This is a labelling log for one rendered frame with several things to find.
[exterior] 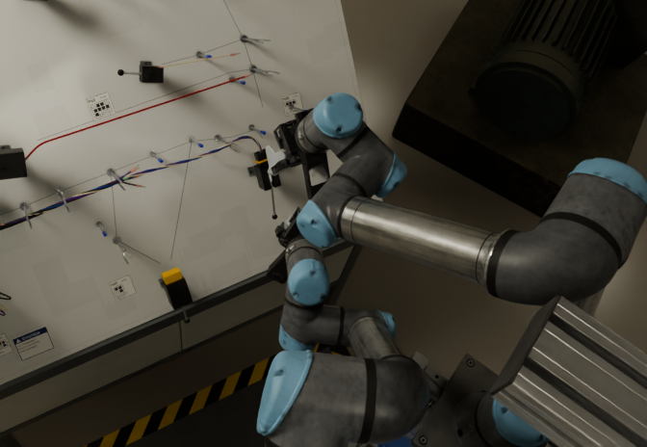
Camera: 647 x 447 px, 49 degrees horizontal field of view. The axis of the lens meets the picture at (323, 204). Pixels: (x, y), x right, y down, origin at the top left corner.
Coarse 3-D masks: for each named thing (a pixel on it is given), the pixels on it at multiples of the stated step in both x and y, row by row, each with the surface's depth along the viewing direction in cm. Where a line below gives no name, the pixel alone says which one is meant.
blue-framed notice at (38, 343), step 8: (40, 328) 157; (24, 336) 156; (32, 336) 157; (40, 336) 157; (48, 336) 158; (16, 344) 156; (24, 344) 156; (32, 344) 157; (40, 344) 158; (48, 344) 159; (24, 352) 157; (32, 352) 157; (40, 352) 158
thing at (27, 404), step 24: (168, 336) 195; (96, 360) 183; (120, 360) 193; (144, 360) 203; (48, 384) 181; (72, 384) 190; (96, 384) 200; (0, 408) 178; (24, 408) 187; (48, 408) 197; (0, 432) 194
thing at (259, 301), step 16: (336, 256) 209; (336, 272) 223; (256, 288) 197; (272, 288) 205; (224, 304) 196; (240, 304) 203; (256, 304) 211; (272, 304) 219; (192, 320) 193; (208, 320) 200; (224, 320) 208; (240, 320) 216; (192, 336) 206; (208, 336) 214
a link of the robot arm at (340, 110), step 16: (336, 96) 116; (352, 96) 117; (320, 112) 116; (336, 112) 115; (352, 112) 116; (304, 128) 124; (320, 128) 117; (336, 128) 115; (352, 128) 116; (320, 144) 123; (336, 144) 119
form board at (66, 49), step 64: (0, 0) 138; (64, 0) 143; (128, 0) 148; (192, 0) 154; (256, 0) 160; (320, 0) 167; (0, 64) 140; (64, 64) 146; (128, 64) 151; (192, 64) 157; (256, 64) 164; (320, 64) 171; (0, 128) 143; (64, 128) 149; (128, 128) 155; (192, 128) 161; (0, 192) 146; (64, 192) 152; (128, 192) 158; (192, 192) 165; (256, 192) 172; (0, 256) 149; (64, 256) 155; (128, 256) 162; (192, 256) 169; (256, 256) 176; (0, 320) 153; (64, 320) 159; (128, 320) 166; (0, 384) 156
